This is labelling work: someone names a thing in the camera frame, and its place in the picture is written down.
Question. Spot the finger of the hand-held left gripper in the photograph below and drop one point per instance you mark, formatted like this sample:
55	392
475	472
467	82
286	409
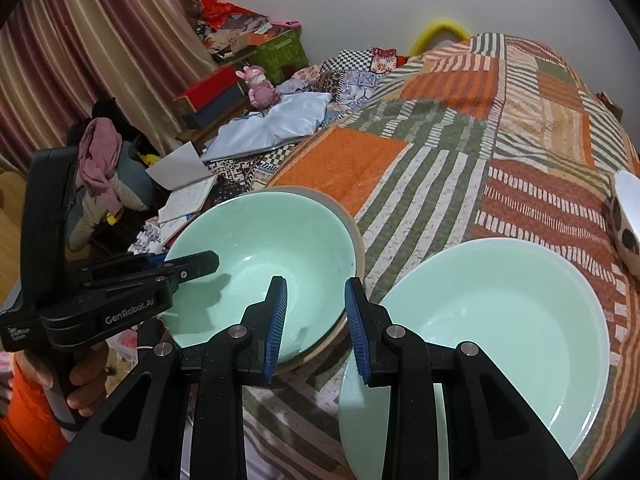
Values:
147	259
190	266

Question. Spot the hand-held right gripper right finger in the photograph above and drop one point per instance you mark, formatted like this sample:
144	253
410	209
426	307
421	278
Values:
357	330

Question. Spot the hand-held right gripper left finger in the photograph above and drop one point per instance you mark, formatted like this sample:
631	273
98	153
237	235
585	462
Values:
275	330

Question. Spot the green bowl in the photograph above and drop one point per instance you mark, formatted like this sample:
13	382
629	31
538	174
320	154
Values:
260	245

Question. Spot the white plate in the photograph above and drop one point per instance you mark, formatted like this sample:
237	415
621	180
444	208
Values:
505	242

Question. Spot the person's left hand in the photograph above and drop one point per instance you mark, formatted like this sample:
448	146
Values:
87	385

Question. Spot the open handwritten notebook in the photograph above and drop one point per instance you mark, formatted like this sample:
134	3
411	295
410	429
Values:
187	200

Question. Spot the white plastic bag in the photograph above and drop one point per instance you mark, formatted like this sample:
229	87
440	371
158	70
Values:
122	345

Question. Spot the grey cover notebook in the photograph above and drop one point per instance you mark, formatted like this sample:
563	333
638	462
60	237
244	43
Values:
180	167

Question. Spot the pink scarf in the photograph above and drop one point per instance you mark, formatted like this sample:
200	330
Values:
100	155

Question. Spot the dark grey box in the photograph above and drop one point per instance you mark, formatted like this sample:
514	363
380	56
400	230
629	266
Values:
220	107

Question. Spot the pale blue cloth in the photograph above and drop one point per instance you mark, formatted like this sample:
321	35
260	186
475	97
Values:
275	125

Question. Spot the red box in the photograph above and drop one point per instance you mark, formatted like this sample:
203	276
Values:
210	87

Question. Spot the pink figurine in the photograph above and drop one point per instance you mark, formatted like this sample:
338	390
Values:
260	87

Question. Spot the orange striped patchwork blanket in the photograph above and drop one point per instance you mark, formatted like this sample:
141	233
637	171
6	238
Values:
450	160

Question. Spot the striped curtain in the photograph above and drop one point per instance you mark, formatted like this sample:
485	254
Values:
100	35

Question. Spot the green box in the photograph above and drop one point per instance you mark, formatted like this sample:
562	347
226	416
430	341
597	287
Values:
280	55

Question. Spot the checkered patchwork cloth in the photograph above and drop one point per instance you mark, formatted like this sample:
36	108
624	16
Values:
350	85

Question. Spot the orange plastic bag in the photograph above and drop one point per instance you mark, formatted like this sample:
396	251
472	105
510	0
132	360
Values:
215	7

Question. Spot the white brown-spotted bowl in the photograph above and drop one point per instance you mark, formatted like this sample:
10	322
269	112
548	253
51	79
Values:
627	215

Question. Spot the yellow foam tube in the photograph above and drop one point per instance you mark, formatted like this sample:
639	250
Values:
440	27

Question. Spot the brown wooden furniture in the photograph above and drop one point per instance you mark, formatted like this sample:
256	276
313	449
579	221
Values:
611	105

